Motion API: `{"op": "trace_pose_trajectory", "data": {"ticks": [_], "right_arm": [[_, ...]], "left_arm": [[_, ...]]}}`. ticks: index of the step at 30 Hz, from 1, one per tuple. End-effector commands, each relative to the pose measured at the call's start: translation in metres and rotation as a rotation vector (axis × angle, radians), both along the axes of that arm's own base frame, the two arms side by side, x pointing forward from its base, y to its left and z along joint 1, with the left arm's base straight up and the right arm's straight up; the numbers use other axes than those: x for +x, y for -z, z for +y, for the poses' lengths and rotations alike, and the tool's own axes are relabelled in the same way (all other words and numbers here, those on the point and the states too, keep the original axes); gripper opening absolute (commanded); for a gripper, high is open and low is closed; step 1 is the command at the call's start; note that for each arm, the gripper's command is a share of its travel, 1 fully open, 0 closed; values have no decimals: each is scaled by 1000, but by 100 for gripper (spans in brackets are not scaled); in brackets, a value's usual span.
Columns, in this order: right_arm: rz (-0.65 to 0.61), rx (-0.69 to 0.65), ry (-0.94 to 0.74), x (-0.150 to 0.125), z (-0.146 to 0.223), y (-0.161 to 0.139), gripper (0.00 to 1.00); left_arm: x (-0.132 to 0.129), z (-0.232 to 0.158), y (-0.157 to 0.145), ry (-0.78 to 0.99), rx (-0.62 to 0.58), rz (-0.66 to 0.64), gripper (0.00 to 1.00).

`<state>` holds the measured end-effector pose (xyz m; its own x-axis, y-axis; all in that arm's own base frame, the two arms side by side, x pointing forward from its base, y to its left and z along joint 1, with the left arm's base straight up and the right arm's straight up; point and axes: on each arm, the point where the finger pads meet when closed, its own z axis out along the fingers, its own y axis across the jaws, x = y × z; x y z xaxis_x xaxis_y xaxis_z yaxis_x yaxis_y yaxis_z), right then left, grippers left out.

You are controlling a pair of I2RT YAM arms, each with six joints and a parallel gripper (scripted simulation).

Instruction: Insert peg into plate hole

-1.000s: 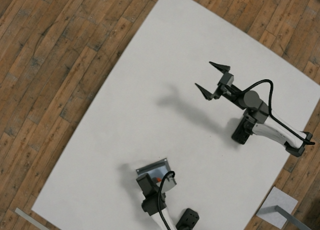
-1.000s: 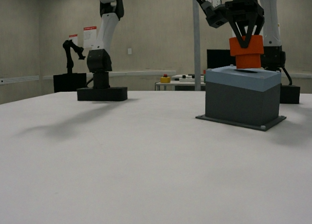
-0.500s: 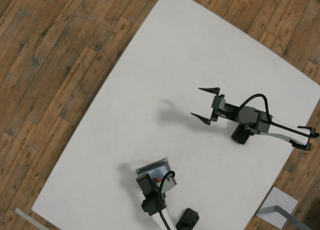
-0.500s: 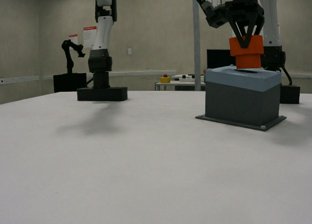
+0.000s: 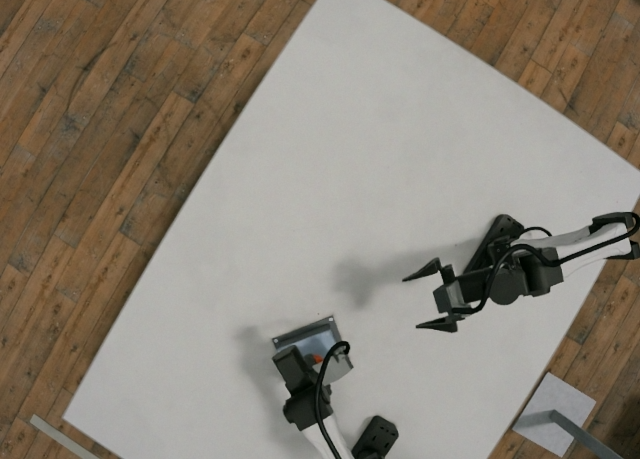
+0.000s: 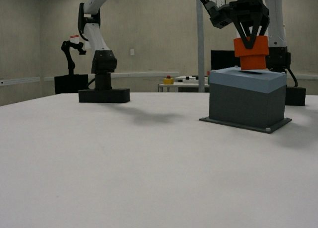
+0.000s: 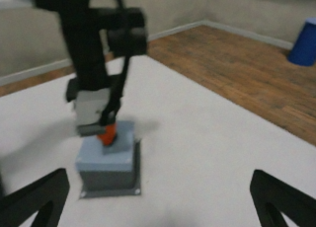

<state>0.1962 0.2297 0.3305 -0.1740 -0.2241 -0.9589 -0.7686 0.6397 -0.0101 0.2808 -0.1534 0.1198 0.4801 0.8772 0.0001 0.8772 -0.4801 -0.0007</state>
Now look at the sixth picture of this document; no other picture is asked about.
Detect orange-red peg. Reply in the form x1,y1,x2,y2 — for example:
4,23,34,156
234,35,269,70

